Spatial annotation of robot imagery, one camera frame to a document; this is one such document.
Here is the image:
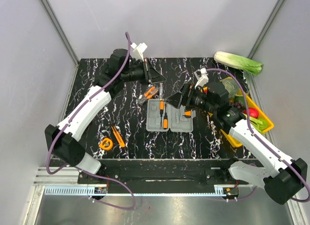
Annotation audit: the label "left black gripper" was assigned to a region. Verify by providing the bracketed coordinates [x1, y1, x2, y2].
[122, 58, 167, 86]

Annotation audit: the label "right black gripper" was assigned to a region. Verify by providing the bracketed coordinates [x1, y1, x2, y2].
[164, 82, 217, 114]

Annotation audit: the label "orange handled screwdriver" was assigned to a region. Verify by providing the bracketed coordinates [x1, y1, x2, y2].
[159, 100, 164, 127]

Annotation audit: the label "orange handled pliers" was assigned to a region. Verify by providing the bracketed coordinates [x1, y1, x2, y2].
[137, 86, 159, 105]

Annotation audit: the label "short orange screwdriver handle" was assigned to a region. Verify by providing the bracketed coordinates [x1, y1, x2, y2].
[163, 112, 168, 129]

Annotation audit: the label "grey plastic tool case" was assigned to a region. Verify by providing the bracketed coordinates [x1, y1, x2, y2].
[146, 99, 196, 133]

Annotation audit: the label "orange utility knife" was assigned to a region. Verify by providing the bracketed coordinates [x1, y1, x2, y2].
[111, 126, 125, 148]

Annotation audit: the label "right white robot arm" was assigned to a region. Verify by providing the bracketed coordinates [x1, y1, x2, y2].
[165, 82, 310, 205]

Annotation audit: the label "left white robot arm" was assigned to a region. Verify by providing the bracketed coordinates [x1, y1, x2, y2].
[45, 48, 165, 184]

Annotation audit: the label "toy cantaloupe melon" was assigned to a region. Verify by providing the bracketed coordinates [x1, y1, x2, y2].
[221, 78, 239, 99]

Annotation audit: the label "toy green avocado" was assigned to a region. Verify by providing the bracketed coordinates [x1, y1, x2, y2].
[234, 96, 246, 105]

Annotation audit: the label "toy purple grapes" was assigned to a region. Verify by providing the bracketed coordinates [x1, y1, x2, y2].
[230, 101, 246, 111]

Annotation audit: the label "toy napa cabbage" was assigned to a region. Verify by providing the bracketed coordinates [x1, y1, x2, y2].
[214, 51, 263, 75]

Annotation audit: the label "yellow plastic bin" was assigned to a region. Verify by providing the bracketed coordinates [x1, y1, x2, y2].
[221, 77, 274, 134]

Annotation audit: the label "toy red apple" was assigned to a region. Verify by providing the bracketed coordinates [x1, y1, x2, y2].
[248, 108, 259, 118]

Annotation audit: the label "orange tape measure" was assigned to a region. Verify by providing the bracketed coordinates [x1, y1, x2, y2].
[99, 137, 113, 151]

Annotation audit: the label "toy green leafy vegetable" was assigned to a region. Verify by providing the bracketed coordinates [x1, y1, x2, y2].
[249, 116, 268, 134]

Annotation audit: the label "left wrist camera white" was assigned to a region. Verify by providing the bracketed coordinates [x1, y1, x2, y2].
[131, 43, 148, 61]

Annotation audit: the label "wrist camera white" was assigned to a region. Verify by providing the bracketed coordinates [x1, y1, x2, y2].
[131, 43, 148, 61]
[194, 68, 209, 89]

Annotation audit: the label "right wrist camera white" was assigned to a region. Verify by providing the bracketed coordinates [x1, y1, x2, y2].
[194, 68, 209, 89]

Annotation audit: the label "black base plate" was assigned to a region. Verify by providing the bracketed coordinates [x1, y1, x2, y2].
[77, 158, 249, 186]

